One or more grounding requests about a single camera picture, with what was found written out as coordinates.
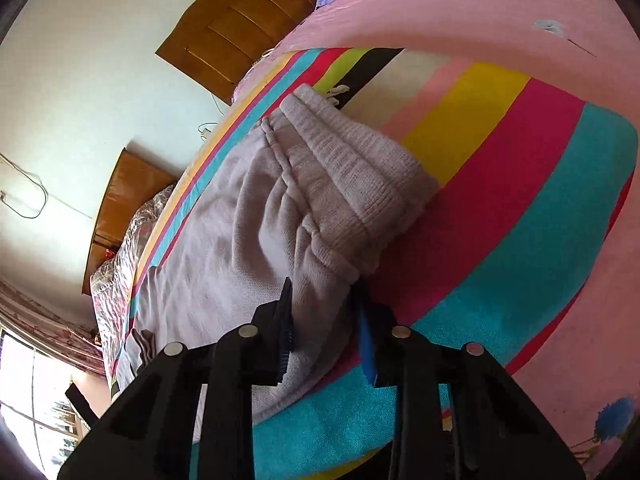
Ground pink floral quilt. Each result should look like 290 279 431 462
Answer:
91 185 176 382

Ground wooden bed headboard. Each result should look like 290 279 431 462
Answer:
82 147 179 297

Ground panelled wooden headboard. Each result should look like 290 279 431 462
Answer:
156 0 327 107

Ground thin wall cable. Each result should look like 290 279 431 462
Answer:
0 152 94 221

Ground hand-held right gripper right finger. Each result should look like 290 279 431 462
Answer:
350 280 586 480

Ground white charger cable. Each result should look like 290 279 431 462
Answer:
196 91 222 142

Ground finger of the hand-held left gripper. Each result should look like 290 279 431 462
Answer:
65 382 100 425

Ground striped colourful blanket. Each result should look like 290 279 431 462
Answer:
111 47 640 480

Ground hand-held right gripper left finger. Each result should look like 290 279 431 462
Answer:
57 277 296 480

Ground pink floral curtain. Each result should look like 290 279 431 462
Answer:
0 280 107 377

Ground pink cartoon bedsheet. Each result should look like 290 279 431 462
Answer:
232 0 640 480

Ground lilac knit pants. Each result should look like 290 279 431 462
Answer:
120 84 442 426

